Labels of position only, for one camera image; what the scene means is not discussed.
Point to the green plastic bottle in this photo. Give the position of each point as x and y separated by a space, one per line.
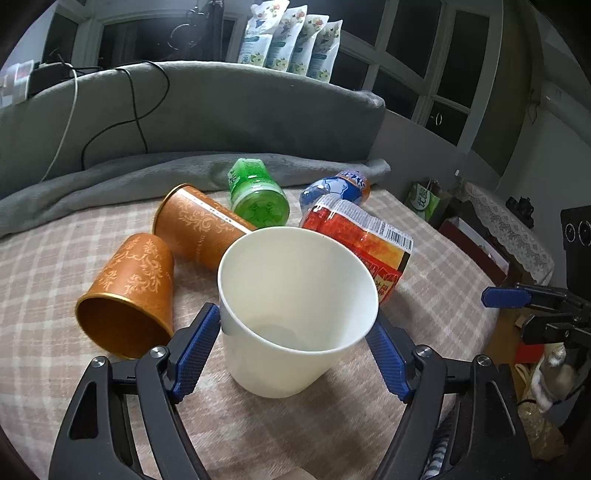
255 196

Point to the black power adapter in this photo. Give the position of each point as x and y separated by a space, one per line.
46 76

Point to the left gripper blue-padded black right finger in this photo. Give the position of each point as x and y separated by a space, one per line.
460 420

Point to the black light tripod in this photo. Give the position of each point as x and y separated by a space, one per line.
199 37

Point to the white power plugs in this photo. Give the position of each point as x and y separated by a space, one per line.
15 83

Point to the blue orange drink bottle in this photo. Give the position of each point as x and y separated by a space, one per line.
349 184

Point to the green white bag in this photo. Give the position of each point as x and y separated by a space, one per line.
422 201

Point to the red orange snack packet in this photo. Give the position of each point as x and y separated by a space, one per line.
384 249

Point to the orange patterned tall can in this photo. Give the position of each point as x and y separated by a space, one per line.
197 228

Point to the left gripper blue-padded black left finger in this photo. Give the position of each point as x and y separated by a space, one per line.
95 440

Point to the grey sofa back cushion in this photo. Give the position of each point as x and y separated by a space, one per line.
182 106

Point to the white green refill pouch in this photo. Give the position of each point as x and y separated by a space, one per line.
285 37
325 51
301 56
259 31

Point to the lace covered side table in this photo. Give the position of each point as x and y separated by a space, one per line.
503 247

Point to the orange patterned metal cup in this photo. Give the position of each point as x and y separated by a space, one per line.
129 307

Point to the white plastic cup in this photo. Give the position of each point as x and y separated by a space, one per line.
293 302

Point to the grey rolled blanket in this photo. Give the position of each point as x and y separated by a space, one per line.
150 176

